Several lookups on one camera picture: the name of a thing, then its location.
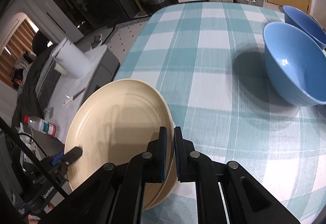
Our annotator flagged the black jacket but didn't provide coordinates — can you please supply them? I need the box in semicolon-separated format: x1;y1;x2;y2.
11;48;67;122

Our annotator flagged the black ribbed cable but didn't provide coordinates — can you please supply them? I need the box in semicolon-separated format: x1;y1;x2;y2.
0;116;70;200

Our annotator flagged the water bottle red cap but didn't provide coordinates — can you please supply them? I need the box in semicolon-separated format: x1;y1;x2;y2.
24;115;62;136

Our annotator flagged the thin black cable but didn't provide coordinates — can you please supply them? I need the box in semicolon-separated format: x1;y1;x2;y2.
17;133;50;159

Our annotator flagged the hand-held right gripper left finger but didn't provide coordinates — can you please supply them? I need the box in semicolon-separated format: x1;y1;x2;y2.
48;126;169;224

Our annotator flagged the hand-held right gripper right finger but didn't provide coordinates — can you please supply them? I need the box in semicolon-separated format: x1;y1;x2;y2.
174;126;301;224

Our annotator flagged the grey low box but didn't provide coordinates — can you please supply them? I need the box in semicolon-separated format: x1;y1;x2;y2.
76;45;121;97

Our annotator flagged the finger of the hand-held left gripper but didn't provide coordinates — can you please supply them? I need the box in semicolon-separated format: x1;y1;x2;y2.
50;146;83;166

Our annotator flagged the blue bowl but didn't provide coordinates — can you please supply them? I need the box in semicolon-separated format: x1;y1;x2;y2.
283;5;326;51
263;22;326;106

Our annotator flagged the white paper roll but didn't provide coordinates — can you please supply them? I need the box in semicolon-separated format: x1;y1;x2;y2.
51;38;93;79

